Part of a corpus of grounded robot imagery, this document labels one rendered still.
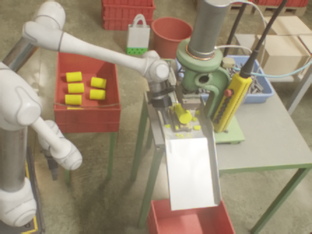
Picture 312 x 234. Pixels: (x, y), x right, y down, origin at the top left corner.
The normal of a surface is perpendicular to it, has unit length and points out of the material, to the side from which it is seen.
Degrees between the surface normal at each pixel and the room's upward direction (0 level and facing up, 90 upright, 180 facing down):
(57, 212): 0
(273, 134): 0
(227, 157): 0
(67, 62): 90
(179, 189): 30
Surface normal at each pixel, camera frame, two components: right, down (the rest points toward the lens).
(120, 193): 0.16, -0.68
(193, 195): 0.23, -0.22
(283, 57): 0.19, 0.74
